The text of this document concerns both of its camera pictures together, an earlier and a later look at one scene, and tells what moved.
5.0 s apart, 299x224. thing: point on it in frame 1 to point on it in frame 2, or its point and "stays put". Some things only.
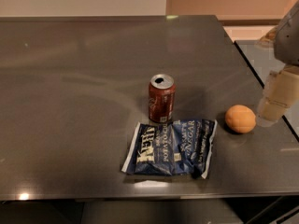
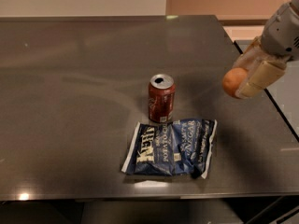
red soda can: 161,99 stays put
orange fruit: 240,119 to 233,79
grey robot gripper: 289,42 to 277,34
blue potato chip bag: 177,147 stays put
